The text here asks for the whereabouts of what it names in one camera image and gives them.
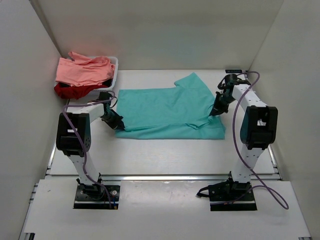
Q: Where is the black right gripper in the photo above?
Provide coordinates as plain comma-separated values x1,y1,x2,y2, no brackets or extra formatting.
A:
209,92,235,118

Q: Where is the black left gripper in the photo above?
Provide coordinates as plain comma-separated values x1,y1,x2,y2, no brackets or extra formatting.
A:
98,109,125,131

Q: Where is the teal t shirt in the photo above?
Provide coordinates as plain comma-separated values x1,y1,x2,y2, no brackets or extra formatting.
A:
115,73,226,140

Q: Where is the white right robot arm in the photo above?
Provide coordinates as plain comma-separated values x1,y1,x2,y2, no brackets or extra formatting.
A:
210,84,278,200

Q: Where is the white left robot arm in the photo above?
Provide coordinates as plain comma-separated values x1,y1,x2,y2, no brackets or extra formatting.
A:
56,100,125,199

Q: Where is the white plastic basket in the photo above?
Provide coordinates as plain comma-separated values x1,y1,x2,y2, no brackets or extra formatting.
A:
88,56,119,96

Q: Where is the red t shirt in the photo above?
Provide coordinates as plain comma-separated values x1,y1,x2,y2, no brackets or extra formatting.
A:
53,83,100,100

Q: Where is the pink t shirt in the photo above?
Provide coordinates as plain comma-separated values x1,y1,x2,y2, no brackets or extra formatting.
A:
55,51,116,87

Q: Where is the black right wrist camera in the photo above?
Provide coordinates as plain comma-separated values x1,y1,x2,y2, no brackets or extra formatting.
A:
217,73,251,90

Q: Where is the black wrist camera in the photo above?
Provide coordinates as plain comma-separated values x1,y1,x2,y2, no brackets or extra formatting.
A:
98,91,118,108
217,73,251,90

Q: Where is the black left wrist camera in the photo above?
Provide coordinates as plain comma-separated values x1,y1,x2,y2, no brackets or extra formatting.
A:
98,91,118,108

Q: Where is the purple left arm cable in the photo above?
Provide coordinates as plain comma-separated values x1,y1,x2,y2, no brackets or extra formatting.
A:
63,90,116,210

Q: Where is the aluminium table rail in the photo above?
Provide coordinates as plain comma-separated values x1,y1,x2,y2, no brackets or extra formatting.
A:
99,174,280,182

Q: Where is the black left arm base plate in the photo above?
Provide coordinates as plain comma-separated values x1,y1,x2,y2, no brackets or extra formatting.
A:
73,185,121,210

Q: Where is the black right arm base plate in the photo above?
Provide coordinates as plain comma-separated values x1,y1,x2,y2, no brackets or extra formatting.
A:
196,176,258,212

